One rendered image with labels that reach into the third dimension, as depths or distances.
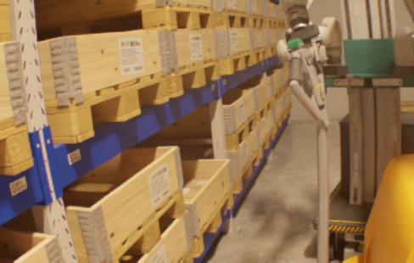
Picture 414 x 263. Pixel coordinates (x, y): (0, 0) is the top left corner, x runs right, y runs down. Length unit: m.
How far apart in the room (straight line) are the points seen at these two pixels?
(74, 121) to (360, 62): 1.76
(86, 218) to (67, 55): 0.53
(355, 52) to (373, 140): 0.57
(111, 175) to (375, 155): 1.61
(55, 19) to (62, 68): 1.16
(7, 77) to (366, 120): 2.16
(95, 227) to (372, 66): 1.82
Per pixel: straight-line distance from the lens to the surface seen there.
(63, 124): 1.37
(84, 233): 1.46
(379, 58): 2.55
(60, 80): 1.35
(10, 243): 1.39
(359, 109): 2.65
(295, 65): 1.36
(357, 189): 2.80
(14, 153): 1.11
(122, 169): 2.22
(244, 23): 3.77
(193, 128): 3.23
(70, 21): 2.40
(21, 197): 1.23
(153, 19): 2.14
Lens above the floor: 1.45
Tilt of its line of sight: 12 degrees down
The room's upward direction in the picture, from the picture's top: 6 degrees counter-clockwise
